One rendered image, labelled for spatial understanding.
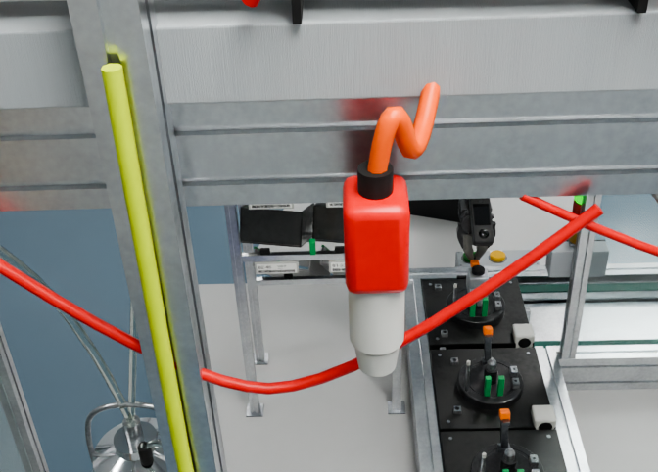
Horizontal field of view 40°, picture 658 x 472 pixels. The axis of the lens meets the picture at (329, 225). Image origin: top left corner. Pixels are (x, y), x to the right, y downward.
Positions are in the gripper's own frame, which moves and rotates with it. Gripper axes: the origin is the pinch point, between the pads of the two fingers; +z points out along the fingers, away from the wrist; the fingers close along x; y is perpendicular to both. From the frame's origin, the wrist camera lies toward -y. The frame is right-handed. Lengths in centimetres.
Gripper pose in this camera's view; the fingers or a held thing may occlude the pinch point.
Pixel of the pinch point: (474, 259)
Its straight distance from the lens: 219.1
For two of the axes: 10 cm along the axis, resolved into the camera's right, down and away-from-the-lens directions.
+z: 0.4, 8.2, 5.8
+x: -10.0, 0.3, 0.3
